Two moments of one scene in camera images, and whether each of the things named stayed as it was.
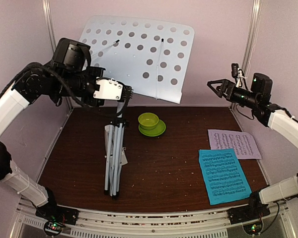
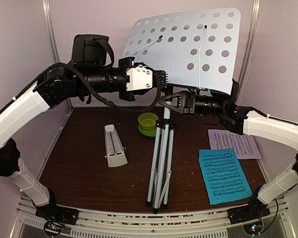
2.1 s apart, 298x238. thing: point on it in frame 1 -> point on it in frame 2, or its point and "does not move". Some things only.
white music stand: [151, 56] -> [199, 50]
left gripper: [94, 101] -> [129, 96]
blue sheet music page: [224, 179] does not move
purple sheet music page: [243, 143] does not move
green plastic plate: [160, 129] does not move
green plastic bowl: [148, 120] does not move
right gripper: [226, 84] -> [189, 102]
